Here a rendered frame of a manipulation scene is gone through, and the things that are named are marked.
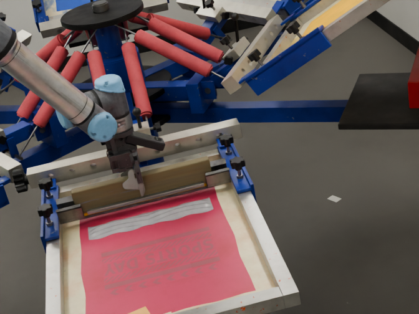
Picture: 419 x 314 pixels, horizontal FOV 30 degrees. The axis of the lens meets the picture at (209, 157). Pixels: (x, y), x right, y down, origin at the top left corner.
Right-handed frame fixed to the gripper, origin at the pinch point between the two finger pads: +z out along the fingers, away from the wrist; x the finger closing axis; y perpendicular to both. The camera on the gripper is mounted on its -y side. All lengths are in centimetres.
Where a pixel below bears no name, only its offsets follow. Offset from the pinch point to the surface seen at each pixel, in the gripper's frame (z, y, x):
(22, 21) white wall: 54, 65, -412
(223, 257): 5.9, -16.0, 35.5
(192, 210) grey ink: 5.2, -12.3, 10.3
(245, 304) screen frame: 2, -17, 60
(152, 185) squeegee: -0.7, -2.8, 1.2
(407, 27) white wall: 86, -200, -293
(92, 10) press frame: -31, 3, -87
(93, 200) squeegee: -0.4, 14.5, 1.2
